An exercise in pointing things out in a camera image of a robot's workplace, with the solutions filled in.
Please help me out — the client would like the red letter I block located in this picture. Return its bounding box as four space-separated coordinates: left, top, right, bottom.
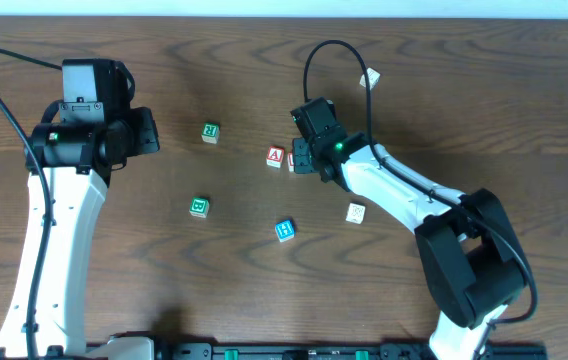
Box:
287 152 295 172

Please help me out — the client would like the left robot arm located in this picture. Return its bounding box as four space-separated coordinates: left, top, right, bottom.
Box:
0 107 159 359

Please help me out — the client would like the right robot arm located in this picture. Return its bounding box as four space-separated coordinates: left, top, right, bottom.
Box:
290 133 535 359

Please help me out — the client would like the white block with blue D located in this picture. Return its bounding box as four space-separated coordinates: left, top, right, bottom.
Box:
345 203 366 224

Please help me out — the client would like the green letter B block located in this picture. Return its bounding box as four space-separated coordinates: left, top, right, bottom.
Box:
189 197 210 218

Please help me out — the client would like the black mounting rail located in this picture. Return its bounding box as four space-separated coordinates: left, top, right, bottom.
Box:
83 332 549 360

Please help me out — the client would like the red letter A block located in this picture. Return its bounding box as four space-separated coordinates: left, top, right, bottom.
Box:
266 146 285 168

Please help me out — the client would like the plain white block far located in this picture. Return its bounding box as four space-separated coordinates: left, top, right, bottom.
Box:
359 68 381 90

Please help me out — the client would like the blue letter H block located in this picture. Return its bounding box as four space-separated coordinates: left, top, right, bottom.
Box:
275 219 296 242

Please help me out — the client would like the green letter R block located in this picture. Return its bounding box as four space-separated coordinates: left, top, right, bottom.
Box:
201 123 220 144

